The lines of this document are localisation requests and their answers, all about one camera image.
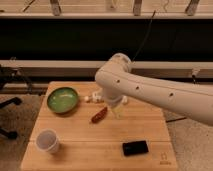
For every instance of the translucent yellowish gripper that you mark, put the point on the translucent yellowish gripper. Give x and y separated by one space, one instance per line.
118 111

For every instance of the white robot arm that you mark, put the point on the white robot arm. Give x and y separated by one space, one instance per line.
191 100

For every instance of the green ceramic bowl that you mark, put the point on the green ceramic bowl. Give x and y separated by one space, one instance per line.
62 100

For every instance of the red chili pepper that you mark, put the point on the red chili pepper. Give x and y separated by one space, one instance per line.
99 116

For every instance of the black smartphone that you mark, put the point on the black smartphone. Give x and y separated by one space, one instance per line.
135 148

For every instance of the black office chair base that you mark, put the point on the black office chair base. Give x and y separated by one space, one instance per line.
5 77

